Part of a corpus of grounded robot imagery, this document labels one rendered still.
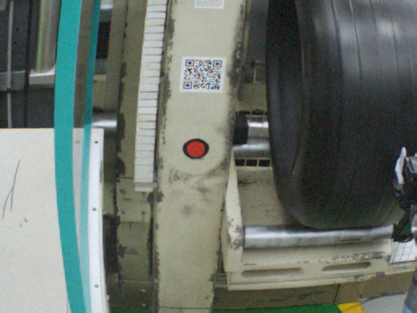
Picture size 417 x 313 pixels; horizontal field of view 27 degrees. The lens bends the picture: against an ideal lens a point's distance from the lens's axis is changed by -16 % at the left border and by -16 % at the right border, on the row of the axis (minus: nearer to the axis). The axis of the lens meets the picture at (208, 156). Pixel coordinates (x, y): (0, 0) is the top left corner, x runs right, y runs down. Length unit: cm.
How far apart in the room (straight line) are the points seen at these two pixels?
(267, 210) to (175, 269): 24
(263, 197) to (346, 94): 63
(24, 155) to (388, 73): 63
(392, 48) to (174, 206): 60
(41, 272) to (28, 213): 13
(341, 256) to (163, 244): 37
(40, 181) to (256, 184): 86
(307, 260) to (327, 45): 51
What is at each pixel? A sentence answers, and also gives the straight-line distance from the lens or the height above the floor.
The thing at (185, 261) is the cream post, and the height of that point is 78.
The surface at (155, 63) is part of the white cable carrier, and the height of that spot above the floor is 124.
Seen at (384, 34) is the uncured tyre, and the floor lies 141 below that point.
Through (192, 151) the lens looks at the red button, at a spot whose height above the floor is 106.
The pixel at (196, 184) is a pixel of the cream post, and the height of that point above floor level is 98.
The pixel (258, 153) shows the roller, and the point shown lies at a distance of 205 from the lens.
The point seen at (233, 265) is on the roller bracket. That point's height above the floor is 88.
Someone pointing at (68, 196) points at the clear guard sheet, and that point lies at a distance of 84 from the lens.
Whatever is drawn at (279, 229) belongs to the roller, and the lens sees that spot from 184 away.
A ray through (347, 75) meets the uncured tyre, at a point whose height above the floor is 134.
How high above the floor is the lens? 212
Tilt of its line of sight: 37 degrees down
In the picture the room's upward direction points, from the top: 5 degrees clockwise
